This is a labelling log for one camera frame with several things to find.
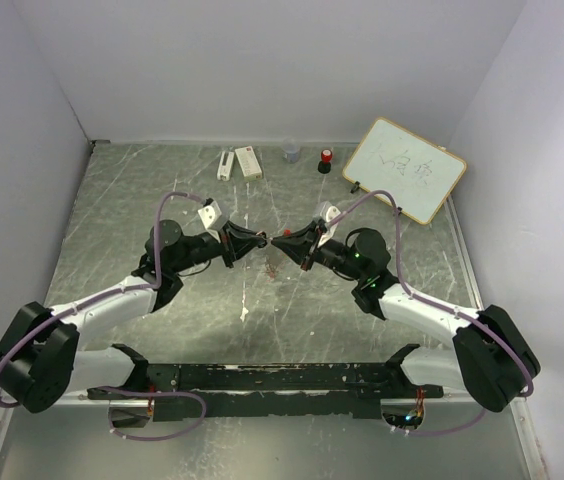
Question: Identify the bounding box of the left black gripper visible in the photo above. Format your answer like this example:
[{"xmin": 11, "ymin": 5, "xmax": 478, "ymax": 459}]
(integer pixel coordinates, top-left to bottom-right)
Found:
[{"xmin": 170, "ymin": 219, "xmax": 264, "ymax": 273}]

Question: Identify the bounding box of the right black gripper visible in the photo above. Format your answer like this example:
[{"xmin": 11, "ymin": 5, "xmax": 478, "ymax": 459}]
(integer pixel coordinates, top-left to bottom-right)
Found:
[{"xmin": 272, "ymin": 221, "xmax": 366, "ymax": 282}]

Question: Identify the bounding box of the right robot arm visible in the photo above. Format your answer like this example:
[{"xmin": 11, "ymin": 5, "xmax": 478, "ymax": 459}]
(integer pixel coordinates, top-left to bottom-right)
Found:
[{"xmin": 271, "ymin": 222, "xmax": 541, "ymax": 412}]

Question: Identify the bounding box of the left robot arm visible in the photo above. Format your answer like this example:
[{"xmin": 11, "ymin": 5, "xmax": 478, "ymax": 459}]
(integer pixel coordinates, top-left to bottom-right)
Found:
[{"xmin": 0, "ymin": 220, "xmax": 267, "ymax": 413}]

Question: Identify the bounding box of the red black stamp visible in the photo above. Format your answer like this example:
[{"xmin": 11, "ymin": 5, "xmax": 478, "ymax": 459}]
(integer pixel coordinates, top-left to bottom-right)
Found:
[{"xmin": 317, "ymin": 149, "xmax": 333, "ymax": 174}]

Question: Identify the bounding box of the white staples box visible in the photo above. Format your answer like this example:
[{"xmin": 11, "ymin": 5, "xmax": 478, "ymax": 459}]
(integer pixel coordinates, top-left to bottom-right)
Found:
[{"xmin": 234, "ymin": 146, "xmax": 263, "ymax": 182}]

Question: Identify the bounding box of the white stapler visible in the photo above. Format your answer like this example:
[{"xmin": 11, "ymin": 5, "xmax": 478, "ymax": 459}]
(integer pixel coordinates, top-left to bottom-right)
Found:
[{"xmin": 216, "ymin": 151, "xmax": 235, "ymax": 182}]

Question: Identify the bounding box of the clear paperclip jar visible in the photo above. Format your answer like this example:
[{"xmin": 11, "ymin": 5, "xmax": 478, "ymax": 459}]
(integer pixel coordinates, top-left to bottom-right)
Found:
[{"xmin": 281, "ymin": 138, "xmax": 300, "ymax": 163}]

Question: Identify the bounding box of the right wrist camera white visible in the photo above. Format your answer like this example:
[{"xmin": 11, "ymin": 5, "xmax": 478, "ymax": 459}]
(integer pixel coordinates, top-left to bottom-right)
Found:
[{"xmin": 313, "ymin": 201, "xmax": 341, "ymax": 248}]

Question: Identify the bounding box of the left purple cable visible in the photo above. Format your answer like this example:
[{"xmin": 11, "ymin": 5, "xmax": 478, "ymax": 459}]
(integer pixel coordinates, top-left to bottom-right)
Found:
[{"xmin": 0, "ymin": 191, "xmax": 211, "ymax": 441}]

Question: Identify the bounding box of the purple cable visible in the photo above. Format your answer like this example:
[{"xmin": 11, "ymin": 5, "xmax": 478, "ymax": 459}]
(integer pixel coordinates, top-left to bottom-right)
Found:
[
  {"xmin": 0, "ymin": 191, "xmax": 211, "ymax": 441},
  {"xmin": 326, "ymin": 189, "xmax": 536, "ymax": 437}
]

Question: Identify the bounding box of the small whiteboard wood frame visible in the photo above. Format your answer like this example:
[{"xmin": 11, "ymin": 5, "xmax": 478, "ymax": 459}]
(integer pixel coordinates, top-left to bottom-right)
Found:
[{"xmin": 342, "ymin": 117, "xmax": 467, "ymax": 225}]

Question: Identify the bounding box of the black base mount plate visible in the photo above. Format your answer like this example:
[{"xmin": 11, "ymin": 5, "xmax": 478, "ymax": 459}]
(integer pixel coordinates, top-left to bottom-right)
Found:
[{"xmin": 86, "ymin": 362, "xmax": 446, "ymax": 422}]

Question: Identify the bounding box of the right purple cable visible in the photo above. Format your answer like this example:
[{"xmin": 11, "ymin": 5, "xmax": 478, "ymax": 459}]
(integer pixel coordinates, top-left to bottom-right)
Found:
[{"xmin": 326, "ymin": 189, "xmax": 536, "ymax": 437}]

